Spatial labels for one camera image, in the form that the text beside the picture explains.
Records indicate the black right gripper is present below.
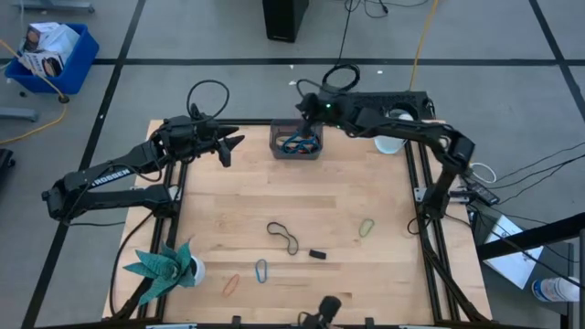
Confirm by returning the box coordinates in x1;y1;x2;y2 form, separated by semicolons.
295;92;348;140

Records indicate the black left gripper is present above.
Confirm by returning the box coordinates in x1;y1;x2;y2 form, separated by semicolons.
157;119;245;168

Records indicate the large blue rubber band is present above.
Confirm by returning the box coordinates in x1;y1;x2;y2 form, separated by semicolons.
279;131;322;155

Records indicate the long black rubber band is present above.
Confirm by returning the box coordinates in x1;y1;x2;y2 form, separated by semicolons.
266;221;300;257

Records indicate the green rubber band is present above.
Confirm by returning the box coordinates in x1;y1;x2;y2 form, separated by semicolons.
357;218;377;239

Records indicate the grey plastic bin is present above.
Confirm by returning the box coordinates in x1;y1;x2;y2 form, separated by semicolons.
269;118;324;161

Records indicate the small blue rubber band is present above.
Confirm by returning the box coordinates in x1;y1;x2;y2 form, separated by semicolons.
254;258;269;285

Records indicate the blue floor bin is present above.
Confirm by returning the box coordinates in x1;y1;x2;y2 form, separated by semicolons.
3;22;101;96

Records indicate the white cylinder on stand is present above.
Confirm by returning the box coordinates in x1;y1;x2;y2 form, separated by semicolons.
373;101;420;155

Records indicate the black perforated computer case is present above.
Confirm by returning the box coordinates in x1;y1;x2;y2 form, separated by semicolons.
340;90;434;123

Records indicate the black tower case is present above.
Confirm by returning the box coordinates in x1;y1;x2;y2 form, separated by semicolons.
261;0;310;44

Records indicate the white plant pot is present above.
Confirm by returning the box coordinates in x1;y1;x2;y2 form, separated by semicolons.
189;254;207;288

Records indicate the teal paper plant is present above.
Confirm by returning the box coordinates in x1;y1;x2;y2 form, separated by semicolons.
122;239;198;307

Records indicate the black round object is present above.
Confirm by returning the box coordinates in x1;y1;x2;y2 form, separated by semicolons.
299;294;343;329

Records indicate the black power adapter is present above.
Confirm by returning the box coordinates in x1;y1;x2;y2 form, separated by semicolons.
458;179;501;207

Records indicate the printed white carton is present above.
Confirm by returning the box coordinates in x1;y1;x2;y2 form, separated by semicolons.
20;50;65;79

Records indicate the grey metal floor foot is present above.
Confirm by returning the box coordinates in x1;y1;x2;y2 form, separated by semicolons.
0;106;39;123
16;0;96;15

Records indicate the black floor object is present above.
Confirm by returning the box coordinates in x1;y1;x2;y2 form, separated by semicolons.
0;147;16;180

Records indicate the black metal bar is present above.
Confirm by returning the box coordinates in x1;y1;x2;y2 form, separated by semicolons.
476;211;585;262

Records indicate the white cardboard box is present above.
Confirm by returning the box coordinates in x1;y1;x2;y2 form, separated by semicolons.
483;213;546;291

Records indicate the grey side table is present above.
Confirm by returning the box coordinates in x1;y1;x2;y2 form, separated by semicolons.
473;205;576;329

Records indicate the white plastic bottle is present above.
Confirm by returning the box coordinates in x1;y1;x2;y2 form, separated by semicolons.
531;275;582;303

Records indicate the black metal table frame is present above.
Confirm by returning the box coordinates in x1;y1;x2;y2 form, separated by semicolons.
109;102;493;324

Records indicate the black left camera cable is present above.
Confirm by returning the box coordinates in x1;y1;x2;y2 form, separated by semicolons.
186;79;231;122

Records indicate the black camera cable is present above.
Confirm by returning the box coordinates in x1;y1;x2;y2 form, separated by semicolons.
186;79;231;122
295;78;326;98

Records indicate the black right camera cable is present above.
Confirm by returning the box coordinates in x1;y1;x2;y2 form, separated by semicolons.
295;78;326;98

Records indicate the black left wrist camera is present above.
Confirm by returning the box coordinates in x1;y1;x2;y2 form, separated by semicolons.
163;114;196;136

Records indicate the black coiled cable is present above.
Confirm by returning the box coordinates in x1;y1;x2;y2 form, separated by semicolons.
321;0;362;94

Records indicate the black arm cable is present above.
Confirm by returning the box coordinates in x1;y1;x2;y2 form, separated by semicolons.
108;210;155;320
408;213;434;238

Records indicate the yellow power cable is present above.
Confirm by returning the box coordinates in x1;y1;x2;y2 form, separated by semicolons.
408;0;441;91
0;38;69;146

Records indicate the white cable coil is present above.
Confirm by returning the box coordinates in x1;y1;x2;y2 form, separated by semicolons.
469;161;498;185

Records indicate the black floor cable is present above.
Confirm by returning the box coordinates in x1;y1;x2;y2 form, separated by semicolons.
495;140;585;185
499;153;585;205

